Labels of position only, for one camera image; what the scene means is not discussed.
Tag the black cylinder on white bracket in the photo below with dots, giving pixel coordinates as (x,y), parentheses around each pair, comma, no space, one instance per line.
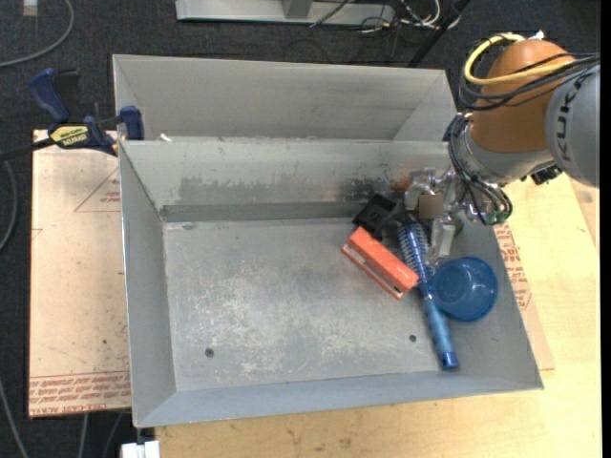
(545,175)

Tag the grey metal bin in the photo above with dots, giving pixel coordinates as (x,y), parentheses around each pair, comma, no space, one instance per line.
(286,303)

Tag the blue hairbrush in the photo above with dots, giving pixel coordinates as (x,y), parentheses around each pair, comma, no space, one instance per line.
(436,322)

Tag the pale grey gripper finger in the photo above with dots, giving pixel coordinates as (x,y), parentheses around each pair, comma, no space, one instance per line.
(435,239)
(447,241)

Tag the brown cardboard board, red print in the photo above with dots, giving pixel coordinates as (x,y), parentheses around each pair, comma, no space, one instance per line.
(71,279)

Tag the black angular plastic object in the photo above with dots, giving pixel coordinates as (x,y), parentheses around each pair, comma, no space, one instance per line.
(374,213)

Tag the blue plastic bowl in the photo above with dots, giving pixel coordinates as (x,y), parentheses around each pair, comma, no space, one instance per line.
(470,289)

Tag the orange stapler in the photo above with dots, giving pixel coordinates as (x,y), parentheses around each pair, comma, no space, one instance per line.
(382,263)

